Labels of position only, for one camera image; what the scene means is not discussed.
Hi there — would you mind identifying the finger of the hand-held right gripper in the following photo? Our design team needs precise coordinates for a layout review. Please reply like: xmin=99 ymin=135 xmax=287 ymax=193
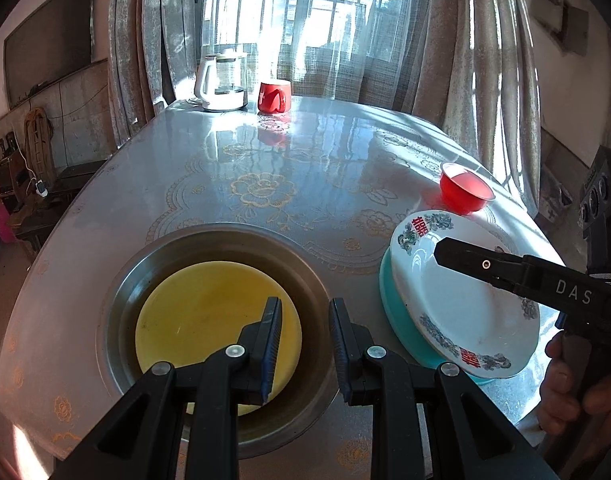
xmin=433 ymin=237 xmax=532 ymax=293

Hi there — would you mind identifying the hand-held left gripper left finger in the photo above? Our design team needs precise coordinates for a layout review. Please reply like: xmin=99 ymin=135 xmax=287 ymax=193
xmin=50 ymin=296 xmax=284 ymax=480

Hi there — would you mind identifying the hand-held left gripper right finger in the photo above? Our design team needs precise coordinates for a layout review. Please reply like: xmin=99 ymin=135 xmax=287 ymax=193
xmin=328 ymin=298 xmax=559 ymax=480

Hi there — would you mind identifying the white plate with red characters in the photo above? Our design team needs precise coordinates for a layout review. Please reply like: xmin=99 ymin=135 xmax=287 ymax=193
xmin=389 ymin=208 xmax=541 ymax=378

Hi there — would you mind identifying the teal plate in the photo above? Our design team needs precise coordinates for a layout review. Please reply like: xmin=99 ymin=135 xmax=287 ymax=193
xmin=379 ymin=252 xmax=491 ymax=387

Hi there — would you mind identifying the yellow plate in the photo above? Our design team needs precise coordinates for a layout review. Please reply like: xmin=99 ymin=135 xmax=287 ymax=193
xmin=134 ymin=261 xmax=302 ymax=416

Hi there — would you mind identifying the steel bowl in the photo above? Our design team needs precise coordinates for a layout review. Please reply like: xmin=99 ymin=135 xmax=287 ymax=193
xmin=96 ymin=224 xmax=342 ymax=461

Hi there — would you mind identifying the person's right hand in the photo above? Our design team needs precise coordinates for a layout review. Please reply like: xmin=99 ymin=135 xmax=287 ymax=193
xmin=538 ymin=332 xmax=611 ymax=441

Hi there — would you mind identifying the red plastic bowl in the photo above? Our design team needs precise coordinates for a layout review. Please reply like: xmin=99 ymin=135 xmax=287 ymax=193
xmin=439 ymin=162 xmax=494 ymax=215

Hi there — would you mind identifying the grey floral tablecloth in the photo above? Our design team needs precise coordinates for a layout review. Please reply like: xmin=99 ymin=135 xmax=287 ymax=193
xmin=0 ymin=95 xmax=571 ymax=466

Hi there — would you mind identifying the grey patterned curtain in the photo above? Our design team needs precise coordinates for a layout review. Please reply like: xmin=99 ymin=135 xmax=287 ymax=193
xmin=108 ymin=0 xmax=209 ymax=146
xmin=410 ymin=0 xmax=543 ymax=211

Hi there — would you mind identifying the red mug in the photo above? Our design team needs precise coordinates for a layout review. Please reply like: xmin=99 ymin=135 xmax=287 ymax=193
xmin=257 ymin=80 xmax=292 ymax=115

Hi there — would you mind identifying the white glass kettle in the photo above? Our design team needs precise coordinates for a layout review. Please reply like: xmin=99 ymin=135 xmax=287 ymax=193
xmin=193 ymin=49 xmax=250 ymax=112

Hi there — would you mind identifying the dark wooden bench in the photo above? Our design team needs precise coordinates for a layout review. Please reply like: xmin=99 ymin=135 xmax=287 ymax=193
xmin=16 ymin=160 xmax=109 ymax=256

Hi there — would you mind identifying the white sheer curtain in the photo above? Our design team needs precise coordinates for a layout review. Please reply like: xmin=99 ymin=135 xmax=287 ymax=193
xmin=196 ymin=0 xmax=436 ymax=111

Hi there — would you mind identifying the wooden shelf cabinet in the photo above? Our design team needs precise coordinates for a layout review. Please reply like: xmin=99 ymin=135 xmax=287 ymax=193
xmin=0 ymin=130 xmax=24 ymax=221

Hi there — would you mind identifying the wall electrical box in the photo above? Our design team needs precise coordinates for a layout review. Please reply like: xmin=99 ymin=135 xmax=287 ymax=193
xmin=531 ymin=0 xmax=591 ymax=56

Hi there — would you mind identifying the wall television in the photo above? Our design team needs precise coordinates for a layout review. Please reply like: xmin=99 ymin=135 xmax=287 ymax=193
xmin=3 ymin=0 xmax=96 ymax=110

